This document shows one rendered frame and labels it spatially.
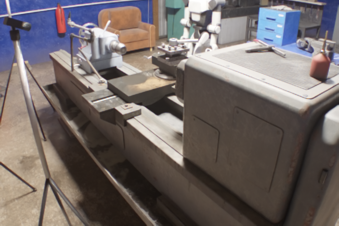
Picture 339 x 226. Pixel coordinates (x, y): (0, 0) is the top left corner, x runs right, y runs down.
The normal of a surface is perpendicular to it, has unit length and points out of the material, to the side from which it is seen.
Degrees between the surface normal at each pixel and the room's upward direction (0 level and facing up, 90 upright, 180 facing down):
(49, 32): 90
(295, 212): 90
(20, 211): 0
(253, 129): 90
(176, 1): 90
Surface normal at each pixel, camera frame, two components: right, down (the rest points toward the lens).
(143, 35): 0.60, 0.35
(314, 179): -0.80, 0.26
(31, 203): 0.00, -0.90
